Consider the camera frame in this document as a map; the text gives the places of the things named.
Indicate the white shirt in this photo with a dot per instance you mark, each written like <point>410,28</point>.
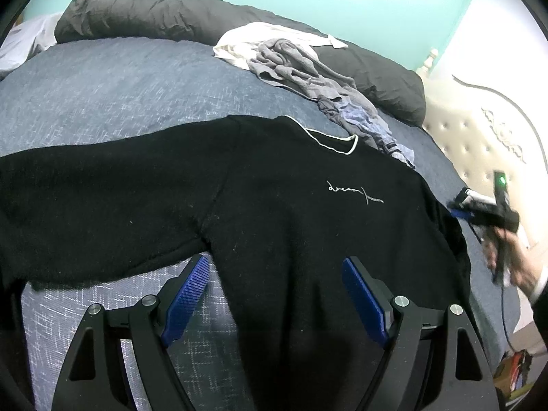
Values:
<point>239,45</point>

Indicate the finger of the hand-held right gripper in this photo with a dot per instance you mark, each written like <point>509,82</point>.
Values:
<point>462,207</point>

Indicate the person's right hand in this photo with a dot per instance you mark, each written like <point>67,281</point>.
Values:
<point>522,269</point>

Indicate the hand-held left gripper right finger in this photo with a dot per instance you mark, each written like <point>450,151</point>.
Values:
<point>364,295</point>

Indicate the dark grey duvet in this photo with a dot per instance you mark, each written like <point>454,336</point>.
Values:
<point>150,13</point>

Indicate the blue checked garment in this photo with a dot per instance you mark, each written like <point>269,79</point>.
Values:
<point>364,124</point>

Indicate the blue bedspread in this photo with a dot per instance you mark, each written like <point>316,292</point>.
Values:
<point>107,94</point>

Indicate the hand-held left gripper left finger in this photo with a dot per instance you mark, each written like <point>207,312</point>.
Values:
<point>186,295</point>

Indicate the cream tufted headboard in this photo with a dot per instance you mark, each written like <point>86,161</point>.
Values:
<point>471,137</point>

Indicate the grey crumpled garment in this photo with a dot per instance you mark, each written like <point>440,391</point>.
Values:
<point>291,64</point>

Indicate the orange red package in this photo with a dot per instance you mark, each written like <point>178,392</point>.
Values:
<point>516,368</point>

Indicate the black sweater with white trim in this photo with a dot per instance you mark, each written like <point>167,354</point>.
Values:
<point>278,231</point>

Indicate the white folded garment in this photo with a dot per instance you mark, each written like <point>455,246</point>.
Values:
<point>483,199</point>

